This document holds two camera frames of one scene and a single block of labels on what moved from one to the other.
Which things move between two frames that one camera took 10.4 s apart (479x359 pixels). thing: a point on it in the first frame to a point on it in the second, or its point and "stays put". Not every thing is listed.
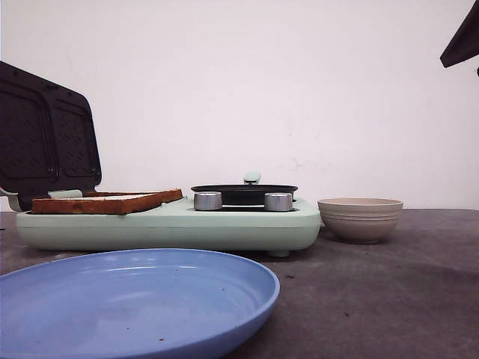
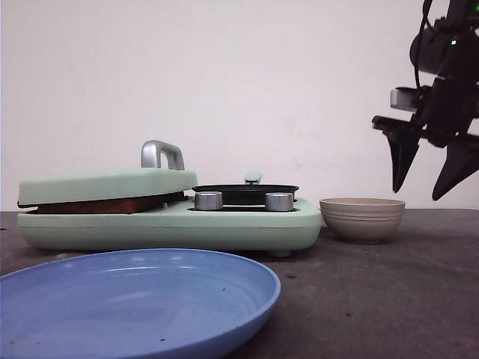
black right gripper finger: [464, 44] to [446, 111]
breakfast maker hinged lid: [48, 137] to [162, 170]
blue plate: [132, 304] stays put
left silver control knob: [207, 200] stays put
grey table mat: [413, 295] stays put
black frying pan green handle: [251, 192] stays put
